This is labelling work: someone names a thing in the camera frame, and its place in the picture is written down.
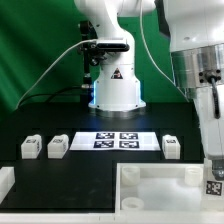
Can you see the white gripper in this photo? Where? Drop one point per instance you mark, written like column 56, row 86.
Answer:
column 212, row 129

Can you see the white square tabletop tray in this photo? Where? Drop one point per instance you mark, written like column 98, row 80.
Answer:
column 159, row 187

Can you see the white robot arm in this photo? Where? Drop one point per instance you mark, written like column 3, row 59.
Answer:
column 196, row 31

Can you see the white sheet with markers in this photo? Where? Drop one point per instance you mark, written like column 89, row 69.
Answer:
column 131, row 141

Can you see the green backdrop curtain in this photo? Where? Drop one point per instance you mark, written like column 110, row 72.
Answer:
column 33, row 33

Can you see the white block left edge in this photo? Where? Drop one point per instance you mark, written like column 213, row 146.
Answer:
column 7, row 180

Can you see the black camera on stand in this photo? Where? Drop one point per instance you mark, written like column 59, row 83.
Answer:
column 93, row 54

